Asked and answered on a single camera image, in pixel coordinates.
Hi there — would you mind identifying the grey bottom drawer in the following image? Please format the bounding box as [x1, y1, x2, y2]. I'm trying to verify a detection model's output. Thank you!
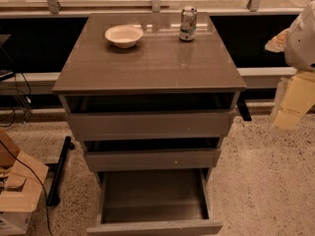
[87, 169, 222, 236]

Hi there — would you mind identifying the open cardboard box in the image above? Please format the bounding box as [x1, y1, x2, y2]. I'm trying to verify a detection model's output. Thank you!
[0, 130, 48, 236]

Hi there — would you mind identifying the black cable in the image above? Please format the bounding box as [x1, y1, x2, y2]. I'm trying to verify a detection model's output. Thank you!
[0, 140, 55, 236]

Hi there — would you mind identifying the grey top drawer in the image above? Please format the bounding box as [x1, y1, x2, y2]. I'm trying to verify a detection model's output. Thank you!
[64, 92, 236, 142]

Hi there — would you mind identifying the grey middle drawer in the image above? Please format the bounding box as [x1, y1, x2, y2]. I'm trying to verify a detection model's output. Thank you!
[85, 138, 221, 171]

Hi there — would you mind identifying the green white soda can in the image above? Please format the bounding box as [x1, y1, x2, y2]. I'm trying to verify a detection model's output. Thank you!
[179, 6, 198, 41]

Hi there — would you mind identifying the black metal stand leg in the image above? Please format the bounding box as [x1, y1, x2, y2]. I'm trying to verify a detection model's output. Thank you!
[46, 136, 75, 207]

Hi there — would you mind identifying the grey drawer cabinet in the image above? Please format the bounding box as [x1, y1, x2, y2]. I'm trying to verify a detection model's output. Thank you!
[51, 11, 247, 189]

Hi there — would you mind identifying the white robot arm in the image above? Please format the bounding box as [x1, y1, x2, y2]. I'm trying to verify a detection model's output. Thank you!
[265, 0, 315, 135]

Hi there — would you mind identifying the white paper bowl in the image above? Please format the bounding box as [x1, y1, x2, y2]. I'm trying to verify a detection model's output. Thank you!
[104, 25, 144, 49]

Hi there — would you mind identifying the grey drawer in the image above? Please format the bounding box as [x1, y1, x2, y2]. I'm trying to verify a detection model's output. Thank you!
[87, 169, 222, 236]
[64, 92, 236, 142]
[85, 138, 221, 171]

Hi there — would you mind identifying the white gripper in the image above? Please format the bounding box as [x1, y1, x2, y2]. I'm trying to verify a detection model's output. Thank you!
[265, 29, 315, 136]

